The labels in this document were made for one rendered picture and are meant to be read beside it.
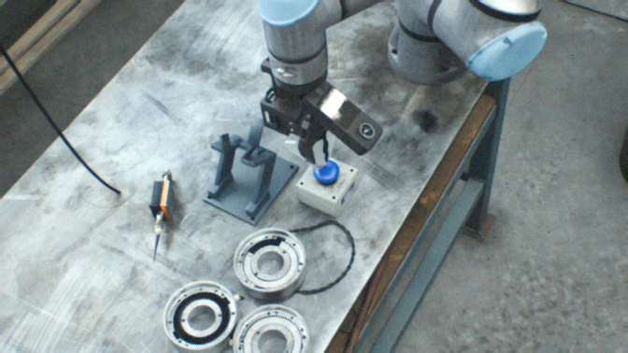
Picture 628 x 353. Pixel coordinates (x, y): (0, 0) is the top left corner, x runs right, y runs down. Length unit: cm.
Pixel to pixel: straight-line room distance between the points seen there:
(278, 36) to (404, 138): 42
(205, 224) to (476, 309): 97
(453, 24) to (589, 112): 127
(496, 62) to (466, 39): 6
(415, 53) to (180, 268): 52
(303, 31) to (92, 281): 53
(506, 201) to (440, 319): 40
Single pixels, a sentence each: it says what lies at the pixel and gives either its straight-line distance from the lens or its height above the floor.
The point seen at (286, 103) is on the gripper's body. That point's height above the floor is 102.
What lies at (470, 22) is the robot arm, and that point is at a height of 101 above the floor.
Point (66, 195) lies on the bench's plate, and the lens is 135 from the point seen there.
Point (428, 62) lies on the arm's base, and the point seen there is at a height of 85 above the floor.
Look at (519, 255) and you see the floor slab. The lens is 213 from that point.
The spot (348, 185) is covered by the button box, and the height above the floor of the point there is 84.
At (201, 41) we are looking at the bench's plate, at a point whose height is 80.
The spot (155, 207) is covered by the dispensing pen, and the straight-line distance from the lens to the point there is 124.
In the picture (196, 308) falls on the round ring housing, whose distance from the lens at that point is 115.
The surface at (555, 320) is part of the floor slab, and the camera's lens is 206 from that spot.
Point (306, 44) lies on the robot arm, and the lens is 96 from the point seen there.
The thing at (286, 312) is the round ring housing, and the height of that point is 83.
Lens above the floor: 184
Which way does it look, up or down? 55 degrees down
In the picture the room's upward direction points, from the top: 8 degrees counter-clockwise
